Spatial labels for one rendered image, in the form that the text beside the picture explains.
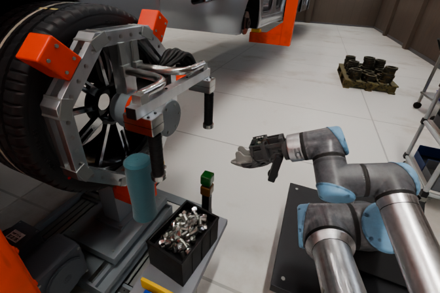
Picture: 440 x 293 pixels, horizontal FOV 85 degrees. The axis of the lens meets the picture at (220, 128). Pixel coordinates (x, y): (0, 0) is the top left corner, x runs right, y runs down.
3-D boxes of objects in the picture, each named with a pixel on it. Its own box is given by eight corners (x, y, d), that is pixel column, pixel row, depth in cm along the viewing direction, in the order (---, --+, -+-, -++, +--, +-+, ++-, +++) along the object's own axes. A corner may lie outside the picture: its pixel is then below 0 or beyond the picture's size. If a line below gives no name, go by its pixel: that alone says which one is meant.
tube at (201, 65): (163, 62, 95) (161, 33, 90) (207, 69, 89) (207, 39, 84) (132, 73, 81) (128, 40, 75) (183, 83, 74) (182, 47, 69)
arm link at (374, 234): (399, 249, 85) (427, 256, 69) (346, 247, 89) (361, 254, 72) (388, 204, 90) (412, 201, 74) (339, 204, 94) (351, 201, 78)
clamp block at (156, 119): (137, 122, 67) (134, 104, 65) (164, 129, 65) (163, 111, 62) (124, 130, 63) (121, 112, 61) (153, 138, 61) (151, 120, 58)
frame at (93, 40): (168, 135, 123) (160, 19, 97) (179, 138, 121) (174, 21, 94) (75, 212, 79) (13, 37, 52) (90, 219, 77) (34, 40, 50)
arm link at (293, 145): (306, 150, 82) (306, 167, 74) (291, 153, 84) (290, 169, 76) (299, 127, 79) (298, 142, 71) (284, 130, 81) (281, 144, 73)
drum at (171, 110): (137, 116, 97) (132, 82, 90) (183, 127, 90) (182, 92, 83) (110, 131, 86) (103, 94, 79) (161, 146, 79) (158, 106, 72)
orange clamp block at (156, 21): (145, 40, 93) (152, 19, 94) (162, 43, 91) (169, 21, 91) (134, 31, 87) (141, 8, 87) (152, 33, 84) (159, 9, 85)
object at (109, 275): (124, 196, 152) (121, 184, 147) (173, 216, 140) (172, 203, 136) (46, 269, 111) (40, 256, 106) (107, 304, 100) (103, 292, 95)
